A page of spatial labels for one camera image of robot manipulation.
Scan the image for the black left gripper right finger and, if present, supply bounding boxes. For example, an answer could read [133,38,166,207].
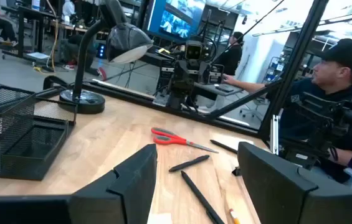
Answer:
[237,141,352,224]

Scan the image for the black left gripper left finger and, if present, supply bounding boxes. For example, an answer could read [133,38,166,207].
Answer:
[0,143,158,224]

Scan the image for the orange pencil pink eraser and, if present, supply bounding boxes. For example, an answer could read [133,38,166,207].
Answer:
[228,208,241,224]

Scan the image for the red handled scissors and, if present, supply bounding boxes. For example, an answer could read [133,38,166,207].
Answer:
[150,126,220,154]

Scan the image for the black pen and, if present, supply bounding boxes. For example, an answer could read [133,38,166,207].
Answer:
[168,154,211,173]
[180,170,226,224]
[209,139,239,155]

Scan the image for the grey office chair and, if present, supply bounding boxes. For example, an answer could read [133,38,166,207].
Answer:
[239,96,269,123]

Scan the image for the black mesh desk organizer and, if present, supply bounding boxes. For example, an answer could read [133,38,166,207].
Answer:
[0,85,78,182]

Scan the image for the large blue display screen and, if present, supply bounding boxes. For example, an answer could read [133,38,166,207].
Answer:
[143,0,207,44]

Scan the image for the black desk lamp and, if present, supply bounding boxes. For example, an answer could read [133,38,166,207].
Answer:
[59,0,155,114]

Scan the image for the black desk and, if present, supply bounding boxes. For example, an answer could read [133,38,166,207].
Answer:
[1,5,59,65]

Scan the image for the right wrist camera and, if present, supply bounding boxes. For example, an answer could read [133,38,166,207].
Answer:
[184,40,203,60]

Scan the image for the silver aluminium frame strip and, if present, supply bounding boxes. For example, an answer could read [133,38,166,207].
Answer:
[270,114,281,156]

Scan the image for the black aluminium table frame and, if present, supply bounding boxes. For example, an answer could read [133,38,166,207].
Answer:
[0,0,331,147]

